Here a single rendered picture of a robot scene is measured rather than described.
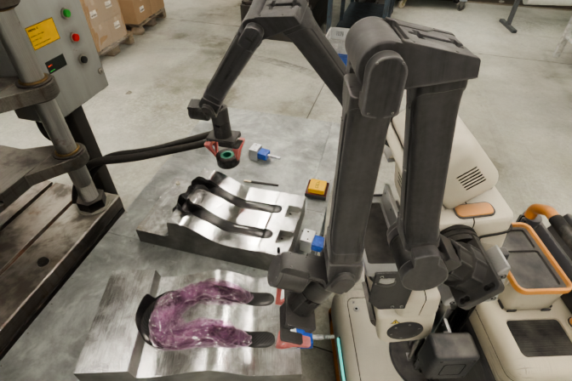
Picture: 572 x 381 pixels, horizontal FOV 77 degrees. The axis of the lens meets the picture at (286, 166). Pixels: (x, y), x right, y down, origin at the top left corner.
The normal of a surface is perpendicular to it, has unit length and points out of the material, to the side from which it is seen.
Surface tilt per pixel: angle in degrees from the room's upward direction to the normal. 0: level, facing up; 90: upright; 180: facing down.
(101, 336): 0
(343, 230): 89
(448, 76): 90
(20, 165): 0
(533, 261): 0
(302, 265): 22
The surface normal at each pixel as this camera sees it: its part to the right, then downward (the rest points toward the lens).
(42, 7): 0.97, 0.17
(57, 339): 0.00, -0.77
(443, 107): 0.11, 0.72
